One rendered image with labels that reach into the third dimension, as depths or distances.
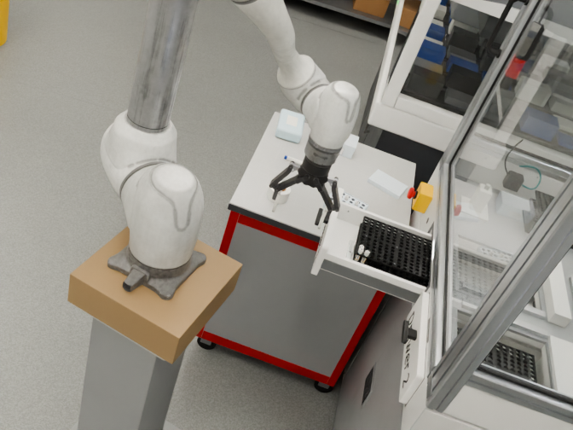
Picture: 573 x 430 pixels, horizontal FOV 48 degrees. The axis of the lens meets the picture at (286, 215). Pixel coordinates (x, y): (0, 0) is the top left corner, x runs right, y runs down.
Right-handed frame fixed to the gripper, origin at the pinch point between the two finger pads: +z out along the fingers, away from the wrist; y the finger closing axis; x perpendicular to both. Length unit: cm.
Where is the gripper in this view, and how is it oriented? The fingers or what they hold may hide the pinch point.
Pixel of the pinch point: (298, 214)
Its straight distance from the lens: 181.9
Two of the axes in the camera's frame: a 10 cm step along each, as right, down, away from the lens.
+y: 9.4, 3.4, 0.0
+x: 2.1, -5.8, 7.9
